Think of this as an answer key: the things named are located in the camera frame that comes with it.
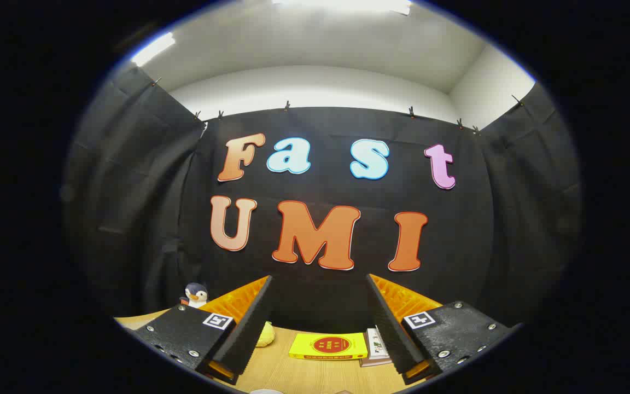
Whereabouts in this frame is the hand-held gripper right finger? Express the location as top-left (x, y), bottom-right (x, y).
top-left (366, 274), bottom-right (514, 385)

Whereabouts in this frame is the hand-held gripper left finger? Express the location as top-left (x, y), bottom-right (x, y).
top-left (131, 275), bottom-right (275, 385)

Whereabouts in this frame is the yellow plush bun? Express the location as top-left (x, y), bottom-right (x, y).
top-left (255, 321), bottom-right (276, 347)

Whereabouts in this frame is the white book with colourful cover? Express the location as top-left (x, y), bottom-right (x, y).
top-left (366, 327), bottom-right (391, 360)

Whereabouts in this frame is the penguin plush toy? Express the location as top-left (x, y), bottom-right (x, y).
top-left (180, 282), bottom-right (209, 308)

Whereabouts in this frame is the yellow book with red circle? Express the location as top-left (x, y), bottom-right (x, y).
top-left (288, 332), bottom-right (369, 361)

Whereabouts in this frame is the ceiling light panel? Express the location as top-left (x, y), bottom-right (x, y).
top-left (271, 0), bottom-right (414, 16)
top-left (129, 32), bottom-right (176, 67)

